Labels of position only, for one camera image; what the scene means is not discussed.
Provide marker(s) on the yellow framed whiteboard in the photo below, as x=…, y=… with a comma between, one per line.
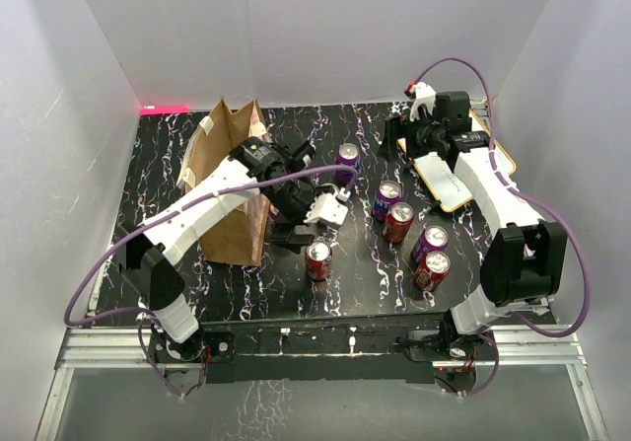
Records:
x=443, y=185

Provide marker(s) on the red cola can front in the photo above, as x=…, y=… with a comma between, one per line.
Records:
x=318, y=259

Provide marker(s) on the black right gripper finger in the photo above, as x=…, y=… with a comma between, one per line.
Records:
x=397, y=126
x=389, y=147

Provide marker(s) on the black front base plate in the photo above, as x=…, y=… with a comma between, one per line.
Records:
x=408, y=347

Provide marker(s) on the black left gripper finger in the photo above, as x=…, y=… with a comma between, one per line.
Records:
x=281, y=231
x=299, y=242

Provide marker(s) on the brown canvas tote bag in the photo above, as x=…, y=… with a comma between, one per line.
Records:
x=237, y=238

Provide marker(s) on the purple fanta can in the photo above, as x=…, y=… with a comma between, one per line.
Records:
x=432, y=238
x=387, y=194
x=348, y=154

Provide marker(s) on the red cola can centre right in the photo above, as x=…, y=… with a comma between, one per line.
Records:
x=398, y=222

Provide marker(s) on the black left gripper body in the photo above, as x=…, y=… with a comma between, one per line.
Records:
x=290, y=201

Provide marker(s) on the red cola can far right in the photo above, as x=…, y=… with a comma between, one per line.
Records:
x=432, y=270

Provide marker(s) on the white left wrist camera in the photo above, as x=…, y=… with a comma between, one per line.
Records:
x=327, y=210

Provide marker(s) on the purple Fanta can centre right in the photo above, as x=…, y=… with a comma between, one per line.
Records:
x=387, y=194

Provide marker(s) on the purple Fanta can back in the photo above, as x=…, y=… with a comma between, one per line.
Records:
x=348, y=154

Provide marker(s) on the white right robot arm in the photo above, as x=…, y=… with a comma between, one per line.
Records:
x=452, y=156

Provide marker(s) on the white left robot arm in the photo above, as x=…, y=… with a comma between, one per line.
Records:
x=147, y=255

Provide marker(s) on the aluminium rail frame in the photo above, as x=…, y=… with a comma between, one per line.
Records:
x=105, y=389

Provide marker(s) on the purple Fanta can far right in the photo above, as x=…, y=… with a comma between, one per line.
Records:
x=432, y=238

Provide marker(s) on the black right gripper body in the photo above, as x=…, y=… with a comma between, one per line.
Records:
x=424, y=136

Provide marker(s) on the red cola can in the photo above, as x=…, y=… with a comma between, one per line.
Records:
x=318, y=259
x=432, y=270
x=398, y=222

